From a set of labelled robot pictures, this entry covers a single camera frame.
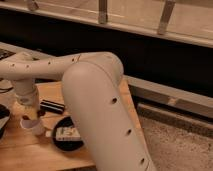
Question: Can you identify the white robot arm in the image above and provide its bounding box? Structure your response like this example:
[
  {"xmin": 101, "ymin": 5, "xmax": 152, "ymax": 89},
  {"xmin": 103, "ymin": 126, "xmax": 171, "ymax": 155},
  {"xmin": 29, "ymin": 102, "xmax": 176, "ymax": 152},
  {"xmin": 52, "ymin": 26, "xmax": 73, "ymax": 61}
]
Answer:
[{"xmin": 0, "ymin": 52, "xmax": 157, "ymax": 171}]

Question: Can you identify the white ceramic cup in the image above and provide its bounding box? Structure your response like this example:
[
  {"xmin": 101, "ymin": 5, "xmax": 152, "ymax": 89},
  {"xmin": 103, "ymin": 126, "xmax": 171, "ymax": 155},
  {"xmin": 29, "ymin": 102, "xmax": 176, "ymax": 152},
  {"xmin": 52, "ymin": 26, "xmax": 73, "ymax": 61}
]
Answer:
[{"xmin": 20, "ymin": 119, "xmax": 45, "ymax": 136}]

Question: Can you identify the black rectangular box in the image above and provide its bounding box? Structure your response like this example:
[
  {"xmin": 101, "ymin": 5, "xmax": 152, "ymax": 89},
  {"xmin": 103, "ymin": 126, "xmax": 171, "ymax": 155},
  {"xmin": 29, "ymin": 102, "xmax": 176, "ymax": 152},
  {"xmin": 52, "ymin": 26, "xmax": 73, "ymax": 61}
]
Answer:
[{"xmin": 40, "ymin": 100, "xmax": 65, "ymax": 114}]

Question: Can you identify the black dish at left edge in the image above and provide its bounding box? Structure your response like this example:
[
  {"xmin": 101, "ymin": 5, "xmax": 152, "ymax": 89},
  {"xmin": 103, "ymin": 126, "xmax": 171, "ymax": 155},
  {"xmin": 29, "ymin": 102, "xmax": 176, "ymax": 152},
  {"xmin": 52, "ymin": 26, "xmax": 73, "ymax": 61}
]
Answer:
[{"xmin": 0, "ymin": 104, "xmax": 10, "ymax": 139}]

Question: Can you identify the white box on plate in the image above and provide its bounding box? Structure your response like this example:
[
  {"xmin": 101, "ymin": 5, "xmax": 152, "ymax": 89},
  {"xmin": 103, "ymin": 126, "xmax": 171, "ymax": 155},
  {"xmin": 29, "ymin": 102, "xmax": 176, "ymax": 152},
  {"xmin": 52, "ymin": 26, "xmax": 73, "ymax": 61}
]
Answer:
[{"xmin": 55, "ymin": 127, "xmax": 81, "ymax": 141}]

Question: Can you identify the black round plate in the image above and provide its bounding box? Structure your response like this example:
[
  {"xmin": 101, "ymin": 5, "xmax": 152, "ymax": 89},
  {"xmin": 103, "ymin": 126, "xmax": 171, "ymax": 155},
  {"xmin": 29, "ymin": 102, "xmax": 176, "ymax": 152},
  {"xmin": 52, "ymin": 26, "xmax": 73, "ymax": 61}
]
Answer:
[{"xmin": 51, "ymin": 117, "xmax": 83, "ymax": 151}]

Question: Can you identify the metal railing post middle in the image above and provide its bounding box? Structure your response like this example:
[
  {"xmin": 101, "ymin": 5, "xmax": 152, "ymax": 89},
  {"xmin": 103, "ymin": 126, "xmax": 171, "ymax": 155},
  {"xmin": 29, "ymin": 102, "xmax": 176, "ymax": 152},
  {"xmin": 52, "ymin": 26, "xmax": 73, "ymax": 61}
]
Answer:
[{"xmin": 98, "ymin": 0, "xmax": 108, "ymax": 24}]

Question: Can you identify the metal railing post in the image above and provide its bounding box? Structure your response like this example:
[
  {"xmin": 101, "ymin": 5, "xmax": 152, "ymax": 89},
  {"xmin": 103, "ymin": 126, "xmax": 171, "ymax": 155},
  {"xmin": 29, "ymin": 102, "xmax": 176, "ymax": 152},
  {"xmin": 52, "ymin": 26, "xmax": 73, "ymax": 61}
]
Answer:
[
  {"xmin": 157, "ymin": 0, "xmax": 176, "ymax": 35},
  {"xmin": 98, "ymin": 0, "xmax": 108, "ymax": 24}
]

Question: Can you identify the metal railing post right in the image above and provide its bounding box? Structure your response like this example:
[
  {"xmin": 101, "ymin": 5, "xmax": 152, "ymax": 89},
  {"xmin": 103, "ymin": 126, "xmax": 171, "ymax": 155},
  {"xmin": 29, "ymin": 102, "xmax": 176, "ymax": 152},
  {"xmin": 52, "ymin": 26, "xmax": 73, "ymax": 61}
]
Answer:
[{"xmin": 157, "ymin": 0, "xmax": 176, "ymax": 35}]

